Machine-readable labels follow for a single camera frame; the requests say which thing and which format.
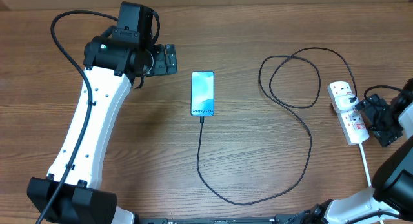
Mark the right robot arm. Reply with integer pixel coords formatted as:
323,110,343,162
298,79,412,223

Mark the blue Galaxy smartphone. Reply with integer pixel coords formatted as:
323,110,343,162
190,71,214,116

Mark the white power strip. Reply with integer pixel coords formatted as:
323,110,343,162
327,81,369,145

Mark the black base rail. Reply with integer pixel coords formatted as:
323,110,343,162
137,210,309,224

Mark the black USB charging cable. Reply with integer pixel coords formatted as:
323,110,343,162
195,47,358,206

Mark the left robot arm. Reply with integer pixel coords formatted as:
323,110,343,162
27,2,177,223

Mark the white charger plug adapter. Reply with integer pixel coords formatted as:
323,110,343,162
332,94,358,113

